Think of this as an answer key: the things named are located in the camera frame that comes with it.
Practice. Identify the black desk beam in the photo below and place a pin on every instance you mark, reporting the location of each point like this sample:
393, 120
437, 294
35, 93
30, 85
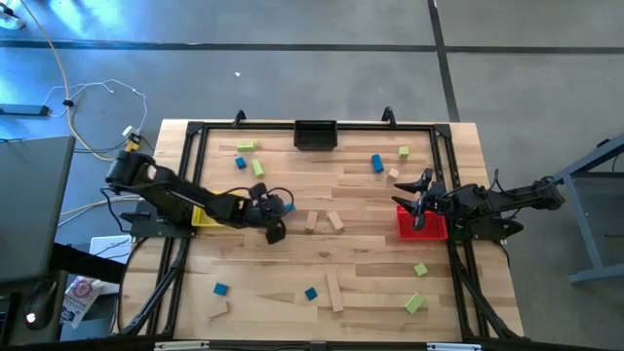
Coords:
88, 263

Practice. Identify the white box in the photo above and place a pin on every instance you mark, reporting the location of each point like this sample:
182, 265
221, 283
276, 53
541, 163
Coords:
109, 248

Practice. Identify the yellow plastic basket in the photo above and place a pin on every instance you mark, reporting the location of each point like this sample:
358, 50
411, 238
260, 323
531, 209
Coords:
200, 218

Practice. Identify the black metal table frame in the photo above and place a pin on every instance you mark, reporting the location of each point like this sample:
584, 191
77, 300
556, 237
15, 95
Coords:
414, 127

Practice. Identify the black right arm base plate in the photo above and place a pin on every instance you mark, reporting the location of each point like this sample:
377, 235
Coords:
487, 230

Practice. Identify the wooden wedge block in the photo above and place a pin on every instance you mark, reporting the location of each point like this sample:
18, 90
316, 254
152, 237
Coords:
220, 310

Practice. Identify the white plug adapter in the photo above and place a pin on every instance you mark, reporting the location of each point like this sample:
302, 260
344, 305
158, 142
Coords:
128, 130

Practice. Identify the green arch block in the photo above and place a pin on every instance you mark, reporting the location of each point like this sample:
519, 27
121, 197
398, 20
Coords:
246, 145

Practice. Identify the large green block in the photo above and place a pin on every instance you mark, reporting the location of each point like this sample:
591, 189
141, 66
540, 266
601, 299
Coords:
414, 302

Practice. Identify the silver bracket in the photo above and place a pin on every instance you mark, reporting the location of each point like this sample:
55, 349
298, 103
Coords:
453, 346
181, 345

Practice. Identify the dark grey desk top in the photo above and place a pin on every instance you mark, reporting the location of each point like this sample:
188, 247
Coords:
34, 205

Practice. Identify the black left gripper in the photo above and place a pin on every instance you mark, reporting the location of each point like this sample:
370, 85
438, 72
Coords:
263, 210

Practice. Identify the black plastic basket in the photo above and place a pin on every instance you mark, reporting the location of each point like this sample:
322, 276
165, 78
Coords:
316, 139

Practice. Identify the green cylinder block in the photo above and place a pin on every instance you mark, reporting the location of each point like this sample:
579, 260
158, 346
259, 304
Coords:
258, 168

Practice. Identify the printed paper bag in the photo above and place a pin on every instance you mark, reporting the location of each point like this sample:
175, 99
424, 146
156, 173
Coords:
80, 297

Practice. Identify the black frame clamp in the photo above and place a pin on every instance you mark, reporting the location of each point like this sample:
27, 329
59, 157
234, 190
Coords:
239, 118
388, 116

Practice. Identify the blue wedge block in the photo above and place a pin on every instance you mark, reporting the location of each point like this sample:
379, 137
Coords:
311, 293

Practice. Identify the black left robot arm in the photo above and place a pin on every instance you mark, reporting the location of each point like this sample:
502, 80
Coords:
170, 195

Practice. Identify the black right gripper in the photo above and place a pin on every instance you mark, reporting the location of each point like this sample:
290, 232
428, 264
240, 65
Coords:
436, 197

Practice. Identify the long blue block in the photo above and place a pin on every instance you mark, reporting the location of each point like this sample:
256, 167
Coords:
290, 208
377, 163

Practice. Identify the short wooden block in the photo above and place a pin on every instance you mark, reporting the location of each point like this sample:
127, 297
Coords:
335, 221
311, 221

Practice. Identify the small green cube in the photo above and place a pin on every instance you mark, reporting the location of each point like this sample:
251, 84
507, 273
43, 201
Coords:
420, 269
403, 151

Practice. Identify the yellow connector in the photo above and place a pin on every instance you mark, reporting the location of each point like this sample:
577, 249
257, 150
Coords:
132, 145

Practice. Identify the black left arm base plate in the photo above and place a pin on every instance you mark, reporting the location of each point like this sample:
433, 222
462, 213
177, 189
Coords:
146, 225

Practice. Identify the black computer mouse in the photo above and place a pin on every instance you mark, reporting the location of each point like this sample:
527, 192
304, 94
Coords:
39, 304

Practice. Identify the black power strip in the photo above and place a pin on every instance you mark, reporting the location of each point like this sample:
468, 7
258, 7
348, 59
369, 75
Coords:
24, 110

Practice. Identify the long wooden plank block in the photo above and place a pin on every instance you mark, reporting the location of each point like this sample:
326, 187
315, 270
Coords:
334, 291

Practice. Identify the small wooden cube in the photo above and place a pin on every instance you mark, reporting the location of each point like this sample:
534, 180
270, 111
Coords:
393, 173

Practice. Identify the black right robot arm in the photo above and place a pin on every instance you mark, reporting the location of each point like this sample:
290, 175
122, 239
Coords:
512, 195

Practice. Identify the small blue cube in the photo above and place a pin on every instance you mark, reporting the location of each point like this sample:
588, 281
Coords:
220, 289
240, 162

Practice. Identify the grey-blue table frame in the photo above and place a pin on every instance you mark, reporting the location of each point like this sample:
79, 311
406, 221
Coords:
582, 219

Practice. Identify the red plastic basket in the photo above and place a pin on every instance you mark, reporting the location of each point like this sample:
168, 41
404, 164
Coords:
434, 231

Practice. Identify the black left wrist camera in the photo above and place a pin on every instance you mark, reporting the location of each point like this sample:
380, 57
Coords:
275, 235

